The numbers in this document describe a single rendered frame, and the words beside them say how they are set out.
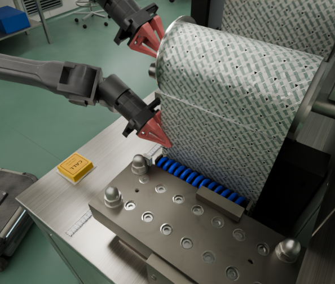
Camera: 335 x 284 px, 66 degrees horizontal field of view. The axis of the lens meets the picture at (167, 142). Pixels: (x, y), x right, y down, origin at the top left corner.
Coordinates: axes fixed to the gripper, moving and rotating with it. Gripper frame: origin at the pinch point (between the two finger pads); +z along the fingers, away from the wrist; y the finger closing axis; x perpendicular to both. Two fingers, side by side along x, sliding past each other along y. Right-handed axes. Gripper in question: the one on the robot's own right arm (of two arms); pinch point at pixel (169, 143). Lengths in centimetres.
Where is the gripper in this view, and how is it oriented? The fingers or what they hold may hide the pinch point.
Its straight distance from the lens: 58.3
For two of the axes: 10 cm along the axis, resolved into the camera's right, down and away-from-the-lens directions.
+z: 7.2, 6.9, -0.1
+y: -5.7, 5.9, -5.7
